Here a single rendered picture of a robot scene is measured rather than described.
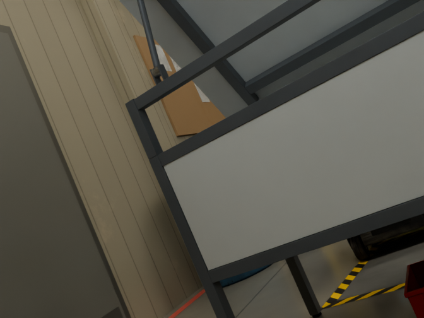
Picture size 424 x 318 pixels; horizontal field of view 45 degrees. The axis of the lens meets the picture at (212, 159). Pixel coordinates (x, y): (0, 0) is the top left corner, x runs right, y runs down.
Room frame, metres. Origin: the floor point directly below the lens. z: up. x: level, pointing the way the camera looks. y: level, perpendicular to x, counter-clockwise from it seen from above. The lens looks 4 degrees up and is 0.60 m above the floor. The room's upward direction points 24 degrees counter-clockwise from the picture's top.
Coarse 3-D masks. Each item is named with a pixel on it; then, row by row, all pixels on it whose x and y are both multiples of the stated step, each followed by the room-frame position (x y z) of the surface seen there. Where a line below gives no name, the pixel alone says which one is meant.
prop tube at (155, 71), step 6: (138, 0) 1.64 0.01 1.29; (138, 6) 1.64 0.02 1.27; (144, 6) 1.64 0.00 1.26; (144, 12) 1.63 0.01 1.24; (144, 18) 1.62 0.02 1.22; (144, 24) 1.62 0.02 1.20; (144, 30) 1.62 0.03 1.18; (150, 30) 1.61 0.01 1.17; (150, 36) 1.61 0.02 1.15; (150, 42) 1.60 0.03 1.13; (150, 48) 1.60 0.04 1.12; (156, 54) 1.59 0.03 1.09; (156, 60) 1.59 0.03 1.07; (156, 66) 1.58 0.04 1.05; (156, 72) 1.57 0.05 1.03
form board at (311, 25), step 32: (128, 0) 1.83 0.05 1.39; (192, 0) 1.79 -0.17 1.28; (224, 0) 1.78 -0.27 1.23; (256, 0) 1.76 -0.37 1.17; (352, 0) 1.71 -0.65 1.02; (384, 0) 1.70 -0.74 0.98; (160, 32) 1.91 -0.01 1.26; (224, 32) 1.87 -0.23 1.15; (288, 32) 1.83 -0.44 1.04; (320, 32) 1.82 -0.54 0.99; (256, 64) 1.95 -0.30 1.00; (320, 64) 1.91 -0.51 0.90; (224, 96) 2.08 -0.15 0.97
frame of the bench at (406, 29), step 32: (384, 32) 1.23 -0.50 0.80; (416, 32) 1.19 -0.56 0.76; (352, 64) 1.28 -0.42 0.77; (288, 96) 1.38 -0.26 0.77; (224, 128) 1.50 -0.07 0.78; (160, 160) 1.63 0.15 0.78; (352, 224) 1.37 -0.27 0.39; (384, 224) 1.33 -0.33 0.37; (192, 256) 1.65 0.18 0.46; (256, 256) 1.54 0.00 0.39; (288, 256) 1.48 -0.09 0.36
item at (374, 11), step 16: (160, 0) 1.77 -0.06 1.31; (176, 0) 1.80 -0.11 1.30; (400, 0) 1.65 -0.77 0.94; (416, 0) 1.64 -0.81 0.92; (176, 16) 1.81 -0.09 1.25; (368, 16) 1.71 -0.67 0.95; (384, 16) 1.70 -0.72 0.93; (192, 32) 1.84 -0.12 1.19; (336, 32) 1.79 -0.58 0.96; (352, 32) 1.76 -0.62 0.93; (208, 48) 1.88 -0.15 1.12; (320, 48) 1.82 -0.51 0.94; (224, 64) 1.92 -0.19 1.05; (288, 64) 1.88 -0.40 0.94; (304, 64) 1.87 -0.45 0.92; (240, 80) 1.98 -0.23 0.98; (256, 80) 1.96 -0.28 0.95; (272, 80) 1.94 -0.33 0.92; (240, 96) 2.02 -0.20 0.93; (256, 96) 2.04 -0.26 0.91
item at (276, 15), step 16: (288, 0) 1.32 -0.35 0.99; (304, 0) 1.30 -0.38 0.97; (320, 0) 1.31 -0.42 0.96; (272, 16) 1.35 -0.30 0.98; (288, 16) 1.34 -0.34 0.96; (240, 32) 1.41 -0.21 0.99; (256, 32) 1.38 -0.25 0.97; (224, 48) 1.44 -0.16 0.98; (240, 48) 1.44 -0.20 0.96; (160, 64) 1.58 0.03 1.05; (192, 64) 1.50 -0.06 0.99; (208, 64) 1.48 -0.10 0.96; (160, 80) 1.61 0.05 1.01; (176, 80) 1.54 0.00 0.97; (144, 96) 1.61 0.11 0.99; (160, 96) 1.58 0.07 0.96; (144, 112) 1.66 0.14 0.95; (144, 128) 1.64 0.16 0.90; (144, 144) 1.65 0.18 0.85
